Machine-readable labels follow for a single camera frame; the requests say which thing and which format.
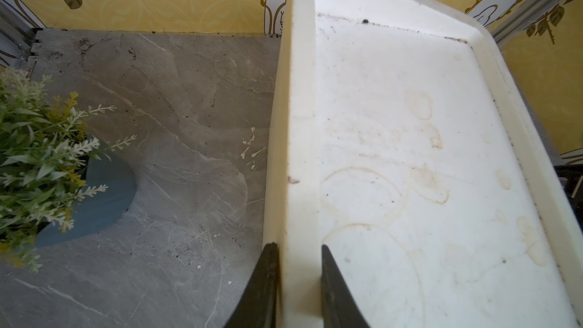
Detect white plastic drawer cabinet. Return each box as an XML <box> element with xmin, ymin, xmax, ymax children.
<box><xmin>264</xmin><ymin>0</ymin><xmax>582</xmax><ymax>327</ymax></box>

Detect green artificial potted plant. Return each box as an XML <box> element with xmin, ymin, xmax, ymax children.
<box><xmin>1</xmin><ymin>68</ymin><xmax>137</xmax><ymax>272</ymax></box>

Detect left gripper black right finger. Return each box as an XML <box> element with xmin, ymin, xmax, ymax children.
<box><xmin>321</xmin><ymin>244</ymin><xmax>370</xmax><ymax>328</ymax></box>

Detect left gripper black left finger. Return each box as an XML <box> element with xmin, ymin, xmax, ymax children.
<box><xmin>225</xmin><ymin>243</ymin><xmax>279</xmax><ymax>328</ymax></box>

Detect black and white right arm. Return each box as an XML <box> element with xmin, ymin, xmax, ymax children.
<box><xmin>554</xmin><ymin>165</ymin><xmax>583</xmax><ymax>229</ymax></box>

